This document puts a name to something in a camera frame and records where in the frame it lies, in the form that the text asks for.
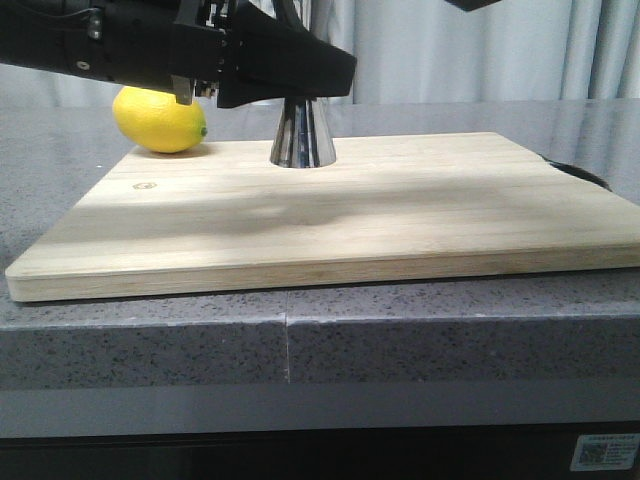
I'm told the silver double jigger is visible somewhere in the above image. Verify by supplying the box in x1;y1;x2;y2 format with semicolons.
269;0;338;170

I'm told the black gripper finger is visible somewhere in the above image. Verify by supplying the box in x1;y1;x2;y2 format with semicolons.
272;0;312;37
217;1;357;109
446;0;501;12

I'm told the grey curtain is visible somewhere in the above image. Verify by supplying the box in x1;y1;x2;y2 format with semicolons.
0;0;640;109

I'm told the white QR code label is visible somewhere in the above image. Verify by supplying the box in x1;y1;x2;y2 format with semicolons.
570;433;639;472

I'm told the yellow lemon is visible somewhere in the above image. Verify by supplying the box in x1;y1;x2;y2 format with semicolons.
112;86;207;154

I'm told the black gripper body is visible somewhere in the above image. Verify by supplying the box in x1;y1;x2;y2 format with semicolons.
1;1;237;105

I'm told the wooden cutting board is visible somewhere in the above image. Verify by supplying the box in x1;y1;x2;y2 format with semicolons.
6;132;639;302

